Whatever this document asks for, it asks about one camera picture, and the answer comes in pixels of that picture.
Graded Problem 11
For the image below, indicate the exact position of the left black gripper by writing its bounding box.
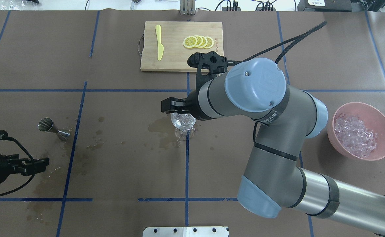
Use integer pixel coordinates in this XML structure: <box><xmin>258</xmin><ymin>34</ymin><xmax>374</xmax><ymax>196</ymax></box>
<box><xmin>0</xmin><ymin>154</ymin><xmax>50</xmax><ymax>184</ymax></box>

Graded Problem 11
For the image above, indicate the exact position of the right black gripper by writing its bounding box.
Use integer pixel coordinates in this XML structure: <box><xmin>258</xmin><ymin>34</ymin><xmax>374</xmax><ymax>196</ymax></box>
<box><xmin>161</xmin><ymin>90</ymin><xmax>212</xmax><ymax>120</ymax></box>

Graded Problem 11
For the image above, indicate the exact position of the steel double jigger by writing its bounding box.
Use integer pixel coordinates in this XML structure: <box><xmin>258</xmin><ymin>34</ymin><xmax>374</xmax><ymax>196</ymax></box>
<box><xmin>37</xmin><ymin>117</ymin><xmax>71</xmax><ymax>141</ymax></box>

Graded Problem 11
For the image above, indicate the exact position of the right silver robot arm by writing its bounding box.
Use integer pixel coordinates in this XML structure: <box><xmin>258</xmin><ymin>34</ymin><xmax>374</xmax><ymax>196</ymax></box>
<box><xmin>161</xmin><ymin>56</ymin><xmax>385</xmax><ymax>237</ymax></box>

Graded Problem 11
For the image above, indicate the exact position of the clear wine glass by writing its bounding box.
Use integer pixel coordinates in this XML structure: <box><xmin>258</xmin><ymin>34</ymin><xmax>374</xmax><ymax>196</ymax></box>
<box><xmin>170</xmin><ymin>113</ymin><xmax>196</xmax><ymax>141</ymax></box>

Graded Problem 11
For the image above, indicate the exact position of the clear ice cubes pile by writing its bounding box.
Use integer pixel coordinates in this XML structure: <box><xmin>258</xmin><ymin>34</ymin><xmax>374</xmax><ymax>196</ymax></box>
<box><xmin>334</xmin><ymin>114</ymin><xmax>378</xmax><ymax>158</ymax></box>

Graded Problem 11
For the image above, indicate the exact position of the yellow plastic knife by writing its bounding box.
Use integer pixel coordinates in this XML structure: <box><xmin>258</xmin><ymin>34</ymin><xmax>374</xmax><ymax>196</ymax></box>
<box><xmin>155</xmin><ymin>25</ymin><xmax>165</xmax><ymax>61</ymax></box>

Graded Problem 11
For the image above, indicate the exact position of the black box device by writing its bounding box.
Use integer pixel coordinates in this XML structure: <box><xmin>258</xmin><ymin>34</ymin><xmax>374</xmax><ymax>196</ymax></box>
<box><xmin>297</xmin><ymin>0</ymin><xmax>352</xmax><ymax>12</ymax></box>

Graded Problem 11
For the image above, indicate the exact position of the pink bowl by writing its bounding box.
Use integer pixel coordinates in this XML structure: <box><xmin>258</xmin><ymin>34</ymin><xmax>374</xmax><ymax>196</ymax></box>
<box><xmin>327</xmin><ymin>102</ymin><xmax>385</xmax><ymax>161</ymax></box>

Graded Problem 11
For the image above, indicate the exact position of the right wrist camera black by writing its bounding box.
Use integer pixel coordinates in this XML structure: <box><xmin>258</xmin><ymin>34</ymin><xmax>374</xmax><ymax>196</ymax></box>
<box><xmin>187</xmin><ymin>51</ymin><xmax>240</xmax><ymax>91</ymax></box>

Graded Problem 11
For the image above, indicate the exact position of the aluminium frame post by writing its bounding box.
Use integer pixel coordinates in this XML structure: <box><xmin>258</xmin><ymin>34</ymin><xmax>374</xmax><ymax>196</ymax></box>
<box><xmin>180</xmin><ymin>0</ymin><xmax>197</xmax><ymax>15</ymax></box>

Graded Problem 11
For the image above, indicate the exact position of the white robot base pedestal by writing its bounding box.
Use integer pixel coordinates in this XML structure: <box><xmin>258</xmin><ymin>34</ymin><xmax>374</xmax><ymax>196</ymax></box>
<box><xmin>142</xmin><ymin>226</ymin><xmax>230</xmax><ymax>237</ymax></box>

